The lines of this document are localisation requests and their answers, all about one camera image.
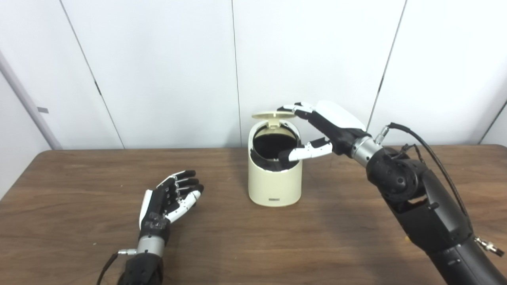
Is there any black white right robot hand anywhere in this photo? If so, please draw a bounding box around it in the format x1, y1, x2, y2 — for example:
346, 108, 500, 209
277, 101, 373, 165

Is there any gray wall corner post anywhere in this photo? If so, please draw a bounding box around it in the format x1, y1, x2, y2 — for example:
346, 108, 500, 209
0, 51, 63, 150

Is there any silver forearm connector plug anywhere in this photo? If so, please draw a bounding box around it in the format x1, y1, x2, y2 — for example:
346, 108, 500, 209
475, 236, 505, 258

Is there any black bin liner bag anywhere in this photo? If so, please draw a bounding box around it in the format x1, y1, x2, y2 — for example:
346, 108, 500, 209
250, 127, 301, 171

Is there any cream-colored bin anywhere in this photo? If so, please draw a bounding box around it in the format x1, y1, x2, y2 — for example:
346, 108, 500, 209
248, 119, 303, 207

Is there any round cream bin lid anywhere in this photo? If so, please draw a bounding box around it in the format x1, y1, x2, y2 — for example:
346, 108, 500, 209
252, 111, 297, 129

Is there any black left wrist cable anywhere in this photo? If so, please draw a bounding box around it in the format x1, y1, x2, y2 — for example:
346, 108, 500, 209
96, 249, 137, 285

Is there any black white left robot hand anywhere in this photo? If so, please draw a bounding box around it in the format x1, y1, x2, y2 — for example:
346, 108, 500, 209
139, 170, 204, 240

